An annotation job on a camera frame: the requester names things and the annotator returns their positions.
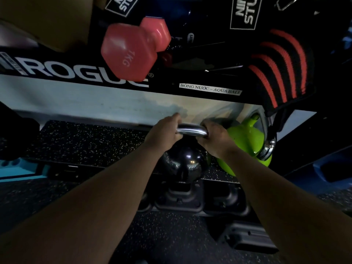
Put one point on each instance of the green kettlebell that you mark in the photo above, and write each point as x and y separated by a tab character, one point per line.
244	140

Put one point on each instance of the pink hex dumbbell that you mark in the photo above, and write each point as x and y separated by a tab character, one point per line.
126	52

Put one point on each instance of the black rubber weight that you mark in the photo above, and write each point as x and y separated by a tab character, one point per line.
225	200
178	195
144	203
247	239

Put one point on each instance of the person's right hand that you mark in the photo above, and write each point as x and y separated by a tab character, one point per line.
217	142

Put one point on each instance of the person's left forearm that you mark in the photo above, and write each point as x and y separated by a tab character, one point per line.
82	211

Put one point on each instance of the person's left hand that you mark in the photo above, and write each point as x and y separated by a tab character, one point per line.
162	137

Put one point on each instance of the black Rogue storage rack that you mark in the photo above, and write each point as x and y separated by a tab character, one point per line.
68	140

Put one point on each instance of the black kettlebell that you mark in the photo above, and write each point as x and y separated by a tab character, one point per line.
187	162

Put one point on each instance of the silver carabiner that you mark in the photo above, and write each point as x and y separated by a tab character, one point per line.
278	5

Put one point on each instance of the blue foam tube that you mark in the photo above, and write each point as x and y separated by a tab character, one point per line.
302	181

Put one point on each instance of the white paper label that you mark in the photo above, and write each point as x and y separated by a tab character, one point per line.
209	89

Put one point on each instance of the person's right forearm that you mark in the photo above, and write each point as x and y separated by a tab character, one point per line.
288	217

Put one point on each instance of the black red striped wrist wrap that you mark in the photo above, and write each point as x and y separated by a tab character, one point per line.
280	65

